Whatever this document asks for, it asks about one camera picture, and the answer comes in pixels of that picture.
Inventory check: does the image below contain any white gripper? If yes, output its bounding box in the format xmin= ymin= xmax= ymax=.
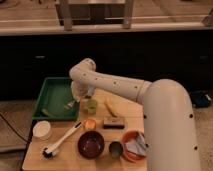
xmin=71 ymin=81 xmax=95 ymax=102

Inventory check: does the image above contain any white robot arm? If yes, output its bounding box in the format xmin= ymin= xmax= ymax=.
xmin=69 ymin=58 xmax=201 ymax=171

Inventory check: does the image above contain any green plastic tray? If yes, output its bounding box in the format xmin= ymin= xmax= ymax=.
xmin=32 ymin=77 xmax=79 ymax=121

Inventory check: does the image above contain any green plastic cup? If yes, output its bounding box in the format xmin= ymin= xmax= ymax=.
xmin=86 ymin=99 xmax=98 ymax=114

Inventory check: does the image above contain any yellow banana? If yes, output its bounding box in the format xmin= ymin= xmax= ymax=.
xmin=105 ymin=99 xmax=118 ymax=117

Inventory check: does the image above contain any dark rectangular block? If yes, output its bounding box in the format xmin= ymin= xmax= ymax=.
xmin=103 ymin=117 xmax=125 ymax=129

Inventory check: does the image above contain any white round container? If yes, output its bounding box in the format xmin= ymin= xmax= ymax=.
xmin=33 ymin=121 xmax=52 ymax=140

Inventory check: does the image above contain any dark maroon bowl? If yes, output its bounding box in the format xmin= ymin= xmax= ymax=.
xmin=77 ymin=131 xmax=105 ymax=159

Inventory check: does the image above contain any orange bowl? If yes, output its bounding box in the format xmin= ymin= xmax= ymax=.
xmin=121 ymin=130 xmax=145 ymax=163

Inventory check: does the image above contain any small metal cup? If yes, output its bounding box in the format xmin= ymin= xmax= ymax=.
xmin=109 ymin=141 xmax=123 ymax=158

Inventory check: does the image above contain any white dish brush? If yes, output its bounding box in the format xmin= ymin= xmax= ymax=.
xmin=42 ymin=122 xmax=82 ymax=159

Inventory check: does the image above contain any grey cloth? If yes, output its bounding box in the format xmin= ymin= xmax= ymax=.
xmin=126 ymin=132 xmax=146 ymax=156

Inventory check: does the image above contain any black floor device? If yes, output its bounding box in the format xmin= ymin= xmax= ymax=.
xmin=190 ymin=91 xmax=212 ymax=108

